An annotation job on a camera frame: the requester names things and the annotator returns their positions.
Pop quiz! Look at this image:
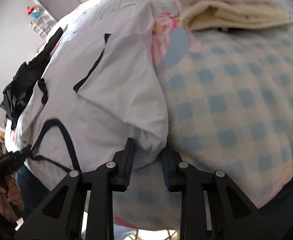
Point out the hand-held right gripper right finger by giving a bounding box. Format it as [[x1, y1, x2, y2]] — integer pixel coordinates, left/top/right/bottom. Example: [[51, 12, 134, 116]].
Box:
[[162, 150, 278, 240]]

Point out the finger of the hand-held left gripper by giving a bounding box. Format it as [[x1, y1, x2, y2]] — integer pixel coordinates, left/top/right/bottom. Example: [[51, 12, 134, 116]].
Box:
[[1, 144, 34, 171]]

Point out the white shirt with navy trim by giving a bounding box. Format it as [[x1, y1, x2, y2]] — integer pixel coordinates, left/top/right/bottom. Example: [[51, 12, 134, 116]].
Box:
[[19, 0, 169, 175]]

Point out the person's left hand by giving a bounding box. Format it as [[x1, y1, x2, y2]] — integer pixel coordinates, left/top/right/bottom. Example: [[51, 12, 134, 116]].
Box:
[[0, 175, 25, 210]]

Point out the red and blue plush toy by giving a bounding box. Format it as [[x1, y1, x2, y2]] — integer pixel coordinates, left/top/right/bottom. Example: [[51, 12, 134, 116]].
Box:
[[26, 6, 42, 18]]

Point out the person's right leg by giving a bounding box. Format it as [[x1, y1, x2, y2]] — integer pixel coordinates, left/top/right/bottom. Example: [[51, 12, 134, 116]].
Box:
[[259, 174, 293, 240]]

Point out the blue checked printed blanket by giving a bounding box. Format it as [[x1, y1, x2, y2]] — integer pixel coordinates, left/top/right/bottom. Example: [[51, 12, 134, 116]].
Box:
[[10, 0, 293, 230]]

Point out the white storage rack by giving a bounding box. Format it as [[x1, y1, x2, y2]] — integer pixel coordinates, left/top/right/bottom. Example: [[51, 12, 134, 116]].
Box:
[[30, 17, 53, 39]]

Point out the black garment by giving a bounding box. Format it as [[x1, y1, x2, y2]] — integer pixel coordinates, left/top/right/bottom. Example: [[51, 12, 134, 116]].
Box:
[[0, 26, 64, 130]]

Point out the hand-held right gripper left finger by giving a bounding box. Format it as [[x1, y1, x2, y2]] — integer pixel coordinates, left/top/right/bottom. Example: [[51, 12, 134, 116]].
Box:
[[14, 137, 136, 240]]

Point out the folded cream garment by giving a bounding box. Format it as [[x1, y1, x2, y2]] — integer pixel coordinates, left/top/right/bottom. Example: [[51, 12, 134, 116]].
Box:
[[180, 0, 293, 32]]

